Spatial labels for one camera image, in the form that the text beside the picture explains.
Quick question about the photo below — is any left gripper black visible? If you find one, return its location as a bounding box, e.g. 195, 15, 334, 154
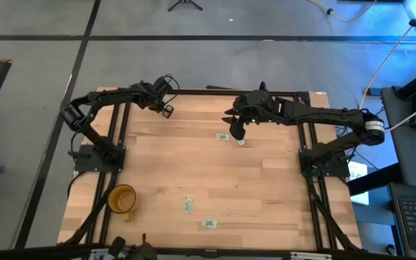
130, 74, 176, 119

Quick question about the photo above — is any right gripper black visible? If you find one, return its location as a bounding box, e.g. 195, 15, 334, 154
221, 89, 280, 142

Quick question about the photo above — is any yellow ceramic mug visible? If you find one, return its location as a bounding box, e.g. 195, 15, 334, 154
106, 183, 138, 223

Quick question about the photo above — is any black tripod stand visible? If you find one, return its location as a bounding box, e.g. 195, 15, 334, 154
167, 0, 204, 12

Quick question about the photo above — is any white paper with green print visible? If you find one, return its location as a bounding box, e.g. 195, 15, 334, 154
347, 160, 370, 206

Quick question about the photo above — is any black device with knob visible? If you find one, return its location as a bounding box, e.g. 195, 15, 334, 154
107, 233, 158, 260

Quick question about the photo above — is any black stand beam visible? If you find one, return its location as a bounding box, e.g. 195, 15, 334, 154
347, 162, 404, 196

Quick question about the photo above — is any grey side desk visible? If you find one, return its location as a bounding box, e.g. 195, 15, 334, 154
380, 85, 416, 260

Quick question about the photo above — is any black aluminium crossbar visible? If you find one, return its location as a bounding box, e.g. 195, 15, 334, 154
0, 243, 416, 260

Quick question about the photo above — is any black aluminium table frame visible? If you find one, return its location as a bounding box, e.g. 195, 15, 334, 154
58, 87, 364, 254

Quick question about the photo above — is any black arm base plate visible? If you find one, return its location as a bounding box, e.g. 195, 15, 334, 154
299, 146, 350, 178
73, 144, 126, 173

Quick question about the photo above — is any black sleeved cable bundle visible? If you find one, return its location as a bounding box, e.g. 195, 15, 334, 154
61, 173, 117, 246
307, 176, 360, 252

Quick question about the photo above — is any yellow floor cable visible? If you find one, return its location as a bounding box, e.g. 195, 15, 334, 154
307, 0, 378, 23

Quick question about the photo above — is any beige cable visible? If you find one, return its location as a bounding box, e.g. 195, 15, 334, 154
358, 0, 416, 110

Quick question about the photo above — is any white cable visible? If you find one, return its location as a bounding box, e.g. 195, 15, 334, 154
384, 97, 416, 131

